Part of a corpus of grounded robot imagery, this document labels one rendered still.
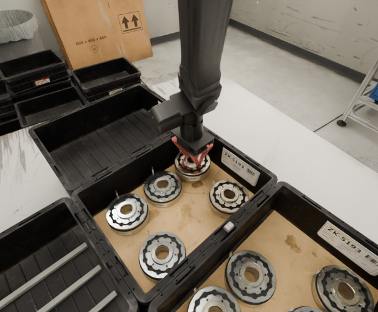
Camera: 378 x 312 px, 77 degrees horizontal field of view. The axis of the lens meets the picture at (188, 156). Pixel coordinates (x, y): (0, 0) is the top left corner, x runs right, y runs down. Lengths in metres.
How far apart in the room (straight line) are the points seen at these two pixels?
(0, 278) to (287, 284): 0.61
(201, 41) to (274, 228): 0.48
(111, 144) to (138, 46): 2.56
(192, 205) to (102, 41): 2.73
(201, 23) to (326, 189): 0.77
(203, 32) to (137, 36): 3.01
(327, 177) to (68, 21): 2.80
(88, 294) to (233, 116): 0.88
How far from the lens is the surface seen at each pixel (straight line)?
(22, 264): 0.69
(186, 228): 0.61
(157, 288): 0.47
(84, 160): 0.81
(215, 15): 0.31
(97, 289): 0.60
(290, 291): 0.60
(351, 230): 0.60
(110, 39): 3.20
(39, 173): 1.03
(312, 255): 0.65
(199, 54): 0.35
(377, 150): 2.47
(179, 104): 0.50
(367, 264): 0.64
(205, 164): 0.66
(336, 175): 1.02
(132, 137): 0.84
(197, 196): 0.66
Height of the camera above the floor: 1.38
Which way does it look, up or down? 47 degrees down
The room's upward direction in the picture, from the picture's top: straight up
